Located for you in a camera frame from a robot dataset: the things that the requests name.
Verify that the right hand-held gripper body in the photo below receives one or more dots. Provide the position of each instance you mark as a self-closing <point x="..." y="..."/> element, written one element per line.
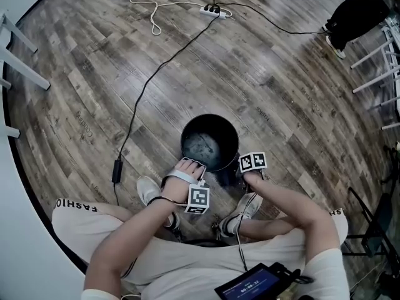
<point x="253" y="162"/>

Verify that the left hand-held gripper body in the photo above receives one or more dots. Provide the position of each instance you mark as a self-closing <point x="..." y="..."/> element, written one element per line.
<point x="197" y="198"/>

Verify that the dark blue cloth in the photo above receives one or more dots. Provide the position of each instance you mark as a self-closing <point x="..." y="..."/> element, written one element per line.
<point x="228" y="177"/>

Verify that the black round bucket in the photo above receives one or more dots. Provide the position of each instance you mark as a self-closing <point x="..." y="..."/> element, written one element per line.
<point x="215" y="136"/>

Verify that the person's left forearm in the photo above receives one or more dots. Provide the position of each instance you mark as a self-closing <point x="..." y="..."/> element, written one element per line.
<point x="125" y="245"/>

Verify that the person's right forearm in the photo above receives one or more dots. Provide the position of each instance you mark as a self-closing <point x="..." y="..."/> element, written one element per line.
<point x="290" y="211"/>

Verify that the person's left hand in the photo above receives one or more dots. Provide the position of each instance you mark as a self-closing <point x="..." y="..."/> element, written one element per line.
<point x="175" y="192"/>

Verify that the black stool with chrome base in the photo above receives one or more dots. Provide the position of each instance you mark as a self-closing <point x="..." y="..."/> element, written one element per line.
<point x="216" y="230"/>

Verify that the person's right white sock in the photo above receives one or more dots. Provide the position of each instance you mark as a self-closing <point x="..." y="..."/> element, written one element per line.
<point x="228" y="227"/>

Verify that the person's right white shoe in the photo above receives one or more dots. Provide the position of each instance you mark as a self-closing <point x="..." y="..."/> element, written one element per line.
<point x="248" y="208"/>

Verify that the person's right leg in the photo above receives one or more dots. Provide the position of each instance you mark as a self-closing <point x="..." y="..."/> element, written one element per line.
<point x="265" y="228"/>

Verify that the black power adapter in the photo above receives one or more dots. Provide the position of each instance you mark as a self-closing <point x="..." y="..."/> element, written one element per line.
<point x="117" y="171"/>

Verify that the black screen device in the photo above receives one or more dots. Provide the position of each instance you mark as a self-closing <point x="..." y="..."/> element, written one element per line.
<point x="250" y="286"/>

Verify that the person's white shirt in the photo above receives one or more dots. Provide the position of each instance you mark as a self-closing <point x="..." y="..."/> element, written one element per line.
<point x="325" y="273"/>

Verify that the black stand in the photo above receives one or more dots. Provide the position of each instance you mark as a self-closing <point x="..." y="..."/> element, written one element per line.
<point x="394" y="167"/>

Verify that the black folding chair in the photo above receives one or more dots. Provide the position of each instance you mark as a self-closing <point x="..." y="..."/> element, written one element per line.
<point x="379" y="227"/>

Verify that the white table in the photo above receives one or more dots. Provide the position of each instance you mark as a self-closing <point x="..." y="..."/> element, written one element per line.
<point x="28" y="75"/>

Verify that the white table frame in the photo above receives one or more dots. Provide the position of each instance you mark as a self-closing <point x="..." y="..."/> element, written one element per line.
<point x="375" y="82"/>

